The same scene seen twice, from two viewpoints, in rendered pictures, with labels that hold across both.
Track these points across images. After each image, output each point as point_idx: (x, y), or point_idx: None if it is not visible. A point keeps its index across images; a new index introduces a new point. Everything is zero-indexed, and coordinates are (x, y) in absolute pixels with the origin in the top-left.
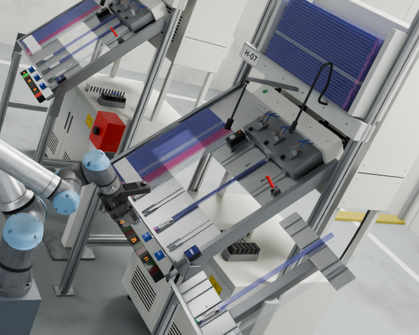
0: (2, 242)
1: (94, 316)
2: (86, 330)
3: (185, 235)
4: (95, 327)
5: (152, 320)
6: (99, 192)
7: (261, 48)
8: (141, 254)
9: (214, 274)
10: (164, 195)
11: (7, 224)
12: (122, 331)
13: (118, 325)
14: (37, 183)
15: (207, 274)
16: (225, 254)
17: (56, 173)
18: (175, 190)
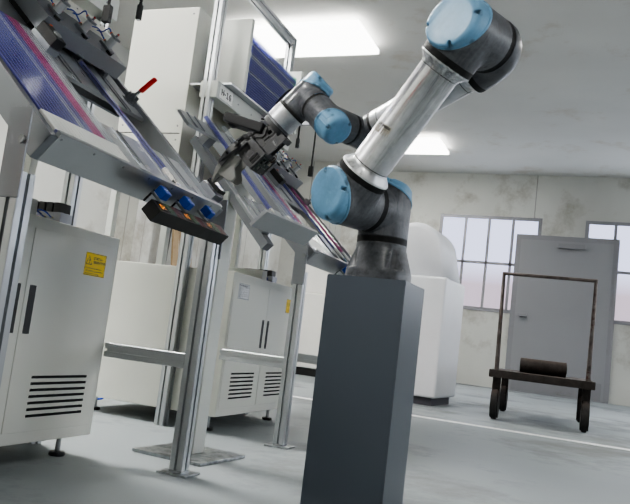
0: (410, 213)
1: None
2: (55, 502)
3: (182, 180)
4: (30, 499)
5: (0, 423)
6: (284, 136)
7: None
8: (204, 224)
9: (91, 247)
10: (124, 147)
11: (409, 187)
12: (0, 485)
13: None
14: None
15: (81, 256)
16: (65, 220)
17: (344, 114)
18: (115, 135)
